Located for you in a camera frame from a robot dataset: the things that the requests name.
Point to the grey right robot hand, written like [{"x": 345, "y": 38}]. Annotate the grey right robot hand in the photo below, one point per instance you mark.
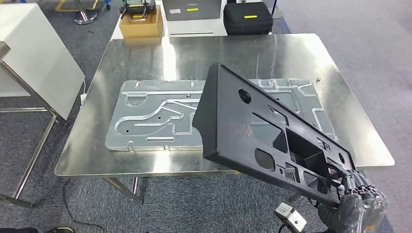
[{"x": 363, "y": 209}]

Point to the black plastic panel part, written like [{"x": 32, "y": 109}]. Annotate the black plastic panel part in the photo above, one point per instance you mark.
[{"x": 225, "y": 128}]

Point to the stainless steel workbench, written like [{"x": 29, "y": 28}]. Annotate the stainless steel workbench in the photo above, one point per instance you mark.
[{"x": 225, "y": 48}]

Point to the black zip case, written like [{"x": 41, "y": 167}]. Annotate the black zip case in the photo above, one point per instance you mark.
[{"x": 248, "y": 24}]

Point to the stamped metal plate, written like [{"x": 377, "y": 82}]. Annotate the stamped metal plate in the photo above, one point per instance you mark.
[{"x": 151, "y": 135}]

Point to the grey equipment box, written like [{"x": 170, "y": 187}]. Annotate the grey equipment box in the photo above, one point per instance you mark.
[{"x": 206, "y": 9}]

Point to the brown cardboard box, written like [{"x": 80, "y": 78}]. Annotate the brown cardboard box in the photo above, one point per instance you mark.
[{"x": 141, "y": 30}]

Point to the black remote controller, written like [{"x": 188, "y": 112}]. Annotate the black remote controller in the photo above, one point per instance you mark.
[{"x": 138, "y": 9}]

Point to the white power strip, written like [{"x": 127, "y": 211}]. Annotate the white power strip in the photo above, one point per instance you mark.
[{"x": 83, "y": 99}]

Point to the person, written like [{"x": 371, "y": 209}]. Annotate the person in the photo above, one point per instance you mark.
[{"x": 61, "y": 230}]

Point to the chrome stanchion base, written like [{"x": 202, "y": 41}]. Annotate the chrome stanchion base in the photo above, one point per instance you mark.
[{"x": 85, "y": 17}]

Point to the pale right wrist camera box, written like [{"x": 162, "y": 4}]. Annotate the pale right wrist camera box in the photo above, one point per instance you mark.
[{"x": 291, "y": 218}]

